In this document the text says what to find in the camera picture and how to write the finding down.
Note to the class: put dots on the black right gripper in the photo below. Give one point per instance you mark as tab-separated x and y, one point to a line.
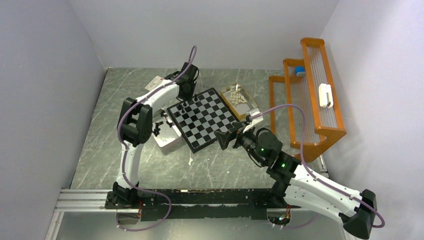
224	137

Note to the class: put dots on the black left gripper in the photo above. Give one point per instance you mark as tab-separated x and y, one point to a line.
189	97

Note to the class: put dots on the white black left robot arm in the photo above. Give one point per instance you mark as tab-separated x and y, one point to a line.
135	127

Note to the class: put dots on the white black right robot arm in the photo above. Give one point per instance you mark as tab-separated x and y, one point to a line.
297	185

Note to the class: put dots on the white chess pieces pile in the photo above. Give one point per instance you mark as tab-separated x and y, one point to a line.
235	95

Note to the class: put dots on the black chess pieces pile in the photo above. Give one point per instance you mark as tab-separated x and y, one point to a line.
160	119

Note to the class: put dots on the white red card box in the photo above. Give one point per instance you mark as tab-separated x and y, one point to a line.
155	82

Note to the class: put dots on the yellow tray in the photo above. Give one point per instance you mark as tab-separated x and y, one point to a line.
241	110

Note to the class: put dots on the black white chessboard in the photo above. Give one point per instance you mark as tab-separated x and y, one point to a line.
198	120

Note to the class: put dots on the pink metal tin box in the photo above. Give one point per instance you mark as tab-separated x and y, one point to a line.
169	137

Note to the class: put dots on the orange wooden rack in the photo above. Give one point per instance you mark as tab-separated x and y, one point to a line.
323	126

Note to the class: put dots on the blue round object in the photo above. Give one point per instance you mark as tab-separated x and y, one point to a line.
300	71

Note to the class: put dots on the white plastic clip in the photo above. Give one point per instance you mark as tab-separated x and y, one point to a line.
325	96

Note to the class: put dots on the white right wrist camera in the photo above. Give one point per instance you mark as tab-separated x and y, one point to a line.
253	118

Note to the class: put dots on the black mounting rail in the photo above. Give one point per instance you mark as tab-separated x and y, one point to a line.
252	203

